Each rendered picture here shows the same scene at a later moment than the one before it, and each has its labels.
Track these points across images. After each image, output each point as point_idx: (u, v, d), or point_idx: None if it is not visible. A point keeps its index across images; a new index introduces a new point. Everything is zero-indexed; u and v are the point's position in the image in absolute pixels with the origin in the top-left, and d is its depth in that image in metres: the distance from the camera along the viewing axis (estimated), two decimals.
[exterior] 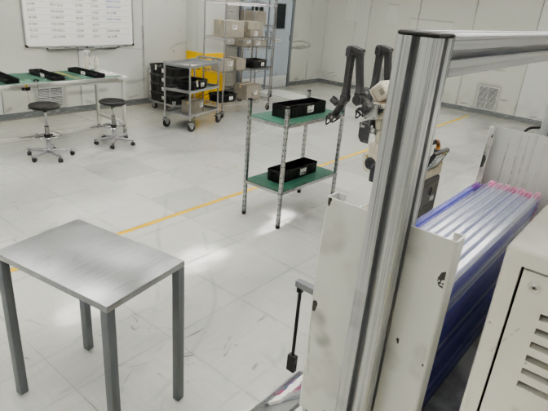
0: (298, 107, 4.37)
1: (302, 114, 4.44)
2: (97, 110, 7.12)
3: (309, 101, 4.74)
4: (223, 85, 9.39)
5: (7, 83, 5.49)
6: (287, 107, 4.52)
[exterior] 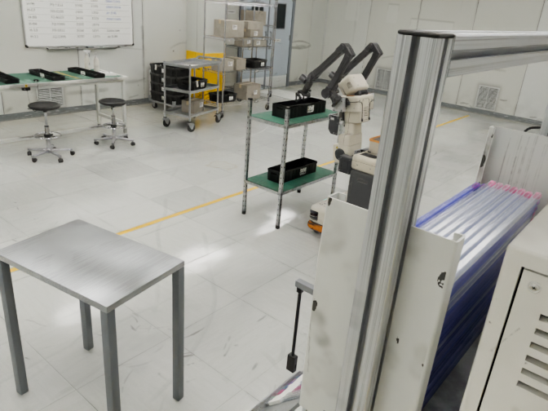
0: (298, 107, 4.37)
1: (302, 114, 4.44)
2: (97, 110, 7.12)
3: (309, 101, 4.74)
4: (223, 85, 9.39)
5: (7, 83, 5.49)
6: (287, 107, 4.52)
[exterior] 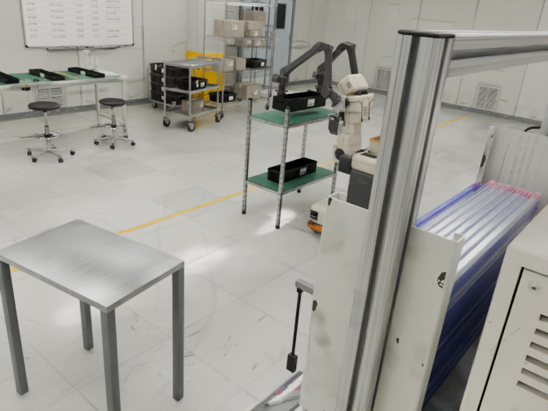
0: (298, 100, 4.34)
1: (302, 108, 4.42)
2: (97, 110, 7.12)
3: (310, 95, 4.71)
4: (223, 85, 9.39)
5: (7, 83, 5.49)
6: (287, 99, 4.49)
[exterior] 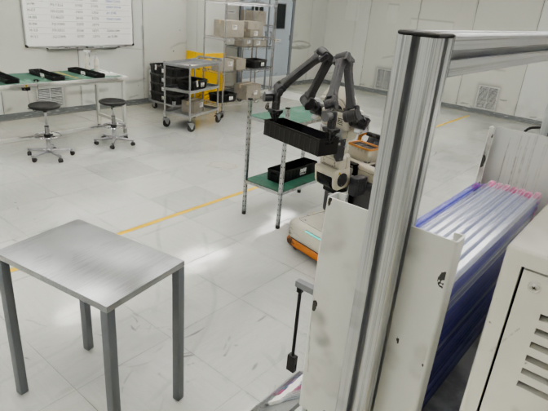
0: (321, 134, 3.28)
1: None
2: (97, 110, 7.12)
3: (267, 125, 3.46)
4: (223, 85, 9.39)
5: (7, 83, 5.49)
6: (297, 139, 3.24)
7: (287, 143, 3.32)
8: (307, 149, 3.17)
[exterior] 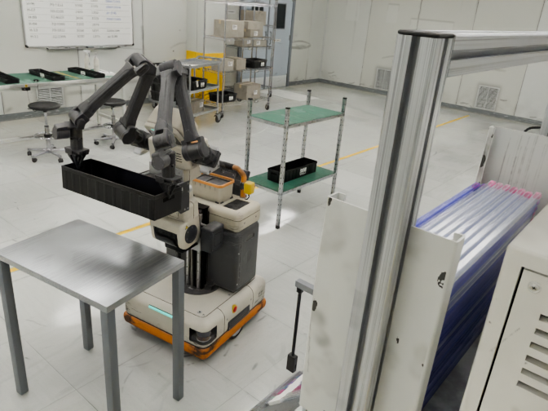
0: (154, 183, 2.23)
1: None
2: (97, 110, 7.12)
3: (68, 174, 2.27)
4: (223, 85, 9.39)
5: (7, 83, 5.49)
6: (117, 196, 2.13)
7: (103, 202, 2.19)
8: (135, 210, 2.10)
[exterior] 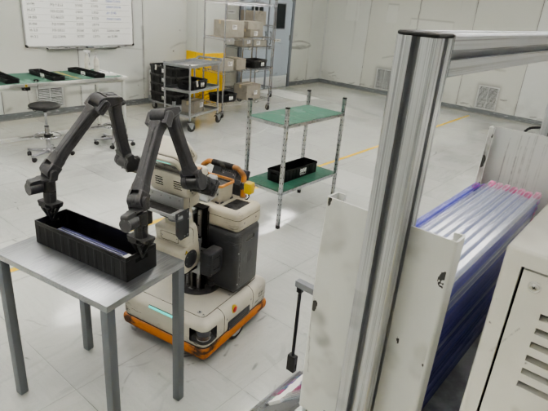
0: (128, 238, 2.18)
1: (119, 246, 2.24)
2: None
3: (41, 229, 2.23)
4: (223, 85, 9.39)
5: (7, 83, 5.49)
6: (90, 255, 2.08)
7: (77, 259, 2.14)
8: (108, 271, 2.05)
